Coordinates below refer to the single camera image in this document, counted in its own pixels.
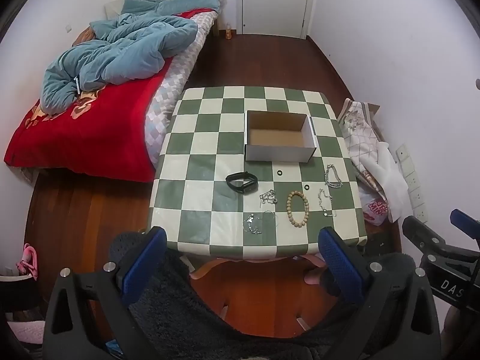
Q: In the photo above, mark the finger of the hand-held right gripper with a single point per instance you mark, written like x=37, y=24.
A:
x=423, y=234
x=465, y=223

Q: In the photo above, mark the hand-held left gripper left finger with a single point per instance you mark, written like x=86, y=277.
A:
x=144, y=266

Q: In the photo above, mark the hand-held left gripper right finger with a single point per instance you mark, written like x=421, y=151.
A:
x=343, y=266

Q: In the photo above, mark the silver jewelry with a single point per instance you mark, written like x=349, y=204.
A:
x=250, y=218

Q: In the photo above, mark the black wristband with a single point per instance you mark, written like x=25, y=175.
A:
x=234, y=186

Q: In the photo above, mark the cardboard box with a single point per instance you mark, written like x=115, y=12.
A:
x=275, y=137

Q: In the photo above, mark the red print plastic bag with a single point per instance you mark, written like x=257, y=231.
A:
x=375, y=210

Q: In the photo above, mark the white power strip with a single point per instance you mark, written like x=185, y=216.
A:
x=412, y=180

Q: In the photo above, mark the white plastic bag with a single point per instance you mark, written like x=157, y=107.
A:
x=388, y=180

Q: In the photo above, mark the green white checkered tablecloth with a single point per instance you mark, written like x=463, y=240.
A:
x=198, y=180

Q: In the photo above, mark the pink slipper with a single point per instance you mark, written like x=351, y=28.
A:
x=28, y=260

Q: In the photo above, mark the patterned cloth bag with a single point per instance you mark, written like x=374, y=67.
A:
x=356, y=131

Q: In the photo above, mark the black bin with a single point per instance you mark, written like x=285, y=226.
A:
x=18, y=292

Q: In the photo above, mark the pink cloth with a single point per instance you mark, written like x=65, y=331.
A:
x=26, y=332

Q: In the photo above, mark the bed with red blanket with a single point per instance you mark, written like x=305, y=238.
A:
x=93, y=131

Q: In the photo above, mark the pale checkered bed sheet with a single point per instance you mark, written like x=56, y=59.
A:
x=176, y=75

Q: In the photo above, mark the blue duvet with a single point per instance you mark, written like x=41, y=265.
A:
x=131, y=52

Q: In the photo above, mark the orange bottle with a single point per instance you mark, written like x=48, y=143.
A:
x=228, y=32

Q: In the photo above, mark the white door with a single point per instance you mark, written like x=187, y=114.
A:
x=275, y=3

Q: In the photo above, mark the wooden bed frame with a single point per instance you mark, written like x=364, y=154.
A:
x=215, y=28

